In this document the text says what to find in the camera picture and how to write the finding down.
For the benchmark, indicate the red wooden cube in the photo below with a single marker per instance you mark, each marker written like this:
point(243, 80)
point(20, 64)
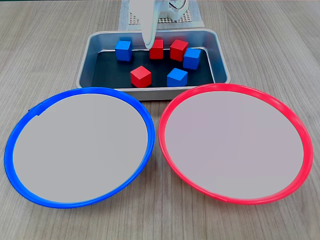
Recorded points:
point(141, 77)
point(179, 50)
point(158, 52)

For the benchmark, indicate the red-rimmed white dish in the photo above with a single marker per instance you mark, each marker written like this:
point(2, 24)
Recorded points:
point(232, 150)

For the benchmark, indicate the silver metal tray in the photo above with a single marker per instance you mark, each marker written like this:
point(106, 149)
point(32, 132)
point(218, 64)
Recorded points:
point(105, 41)

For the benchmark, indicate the blue-rimmed white dish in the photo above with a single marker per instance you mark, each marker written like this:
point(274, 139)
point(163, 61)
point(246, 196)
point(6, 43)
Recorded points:
point(80, 150)

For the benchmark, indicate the blue wooden cube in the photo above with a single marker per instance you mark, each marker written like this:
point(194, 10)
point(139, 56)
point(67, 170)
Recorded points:
point(191, 59)
point(177, 78)
point(123, 51)

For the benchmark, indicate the white mesh base plate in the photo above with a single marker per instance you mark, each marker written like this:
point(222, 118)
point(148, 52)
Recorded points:
point(186, 18)

